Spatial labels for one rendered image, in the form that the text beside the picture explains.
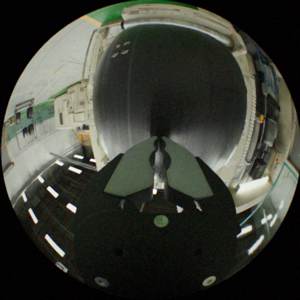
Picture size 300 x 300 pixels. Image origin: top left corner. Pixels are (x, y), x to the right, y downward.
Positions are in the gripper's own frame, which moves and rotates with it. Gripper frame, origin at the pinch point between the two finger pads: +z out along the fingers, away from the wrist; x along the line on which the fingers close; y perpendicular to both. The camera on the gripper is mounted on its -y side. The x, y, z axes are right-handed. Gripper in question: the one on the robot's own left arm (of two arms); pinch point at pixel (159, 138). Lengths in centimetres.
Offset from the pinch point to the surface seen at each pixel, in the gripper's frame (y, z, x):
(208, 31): -28.8, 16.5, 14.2
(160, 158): 3.8, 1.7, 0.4
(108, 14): -113, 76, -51
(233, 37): -31.8, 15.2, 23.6
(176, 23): -28.7, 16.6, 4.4
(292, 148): -3, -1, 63
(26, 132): 36, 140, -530
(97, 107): -3.2, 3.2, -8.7
